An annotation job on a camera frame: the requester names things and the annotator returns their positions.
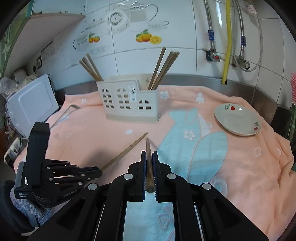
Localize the pink brush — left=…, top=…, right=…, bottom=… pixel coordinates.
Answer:
left=290, top=72, right=296, bottom=105

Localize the wooden chopstick one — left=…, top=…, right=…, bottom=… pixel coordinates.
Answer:
left=79, top=60, right=98, bottom=81

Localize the white microwave oven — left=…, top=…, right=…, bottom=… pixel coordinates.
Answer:
left=6, top=74, right=59, bottom=138

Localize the red handled valve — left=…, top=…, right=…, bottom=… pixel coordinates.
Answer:
left=203, top=48, right=222, bottom=62

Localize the wooden chopstick eight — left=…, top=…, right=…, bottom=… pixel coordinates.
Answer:
left=151, top=51, right=174, bottom=90

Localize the wooden chopstick nine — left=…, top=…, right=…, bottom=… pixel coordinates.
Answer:
left=147, top=47, right=166, bottom=90

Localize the wooden chopstick two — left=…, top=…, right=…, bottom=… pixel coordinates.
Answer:
left=82, top=57, right=98, bottom=80

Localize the white power strip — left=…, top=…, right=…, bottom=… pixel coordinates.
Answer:
left=4, top=137, right=23, bottom=165

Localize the white floral plate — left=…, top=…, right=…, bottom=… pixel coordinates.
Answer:
left=214, top=103, right=261, bottom=137

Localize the grey gloved left hand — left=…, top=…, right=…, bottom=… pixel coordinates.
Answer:
left=10, top=188, right=52, bottom=227

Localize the wall notice sticker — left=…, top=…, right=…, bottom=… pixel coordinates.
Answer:
left=41, top=41, right=55, bottom=61

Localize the pink towel mat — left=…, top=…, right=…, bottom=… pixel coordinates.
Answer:
left=46, top=86, right=295, bottom=240

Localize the metal spoon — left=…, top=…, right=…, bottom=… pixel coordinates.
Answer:
left=50, top=104, right=81, bottom=130

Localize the yellow gas hose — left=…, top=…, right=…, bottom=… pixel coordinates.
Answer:
left=220, top=0, right=233, bottom=86

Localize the wooden chopstick six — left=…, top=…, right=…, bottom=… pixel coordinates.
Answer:
left=154, top=52, right=180, bottom=89

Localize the right braided metal hose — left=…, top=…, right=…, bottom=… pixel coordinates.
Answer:
left=234, top=0, right=246, bottom=58

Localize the cream utensil holder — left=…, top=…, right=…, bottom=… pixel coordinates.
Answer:
left=96, top=79, right=159, bottom=123

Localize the wall power socket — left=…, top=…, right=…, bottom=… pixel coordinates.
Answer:
left=36, top=56, right=43, bottom=69

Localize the wooden chopstick seven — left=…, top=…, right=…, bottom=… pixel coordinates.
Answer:
left=152, top=51, right=179, bottom=90

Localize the wooden chopstick four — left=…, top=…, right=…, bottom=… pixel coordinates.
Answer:
left=100, top=132, right=148, bottom=172

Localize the wooden chopstick three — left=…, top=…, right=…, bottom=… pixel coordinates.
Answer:
left=86, top=53, right=103, bottom=81

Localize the wooden chopstick five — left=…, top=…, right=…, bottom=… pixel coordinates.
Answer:
left=145, top=138, right=154, bottom=193

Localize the metal angle valve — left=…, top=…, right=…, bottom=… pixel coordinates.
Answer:
left=233, top=55, right=250, bottom=71

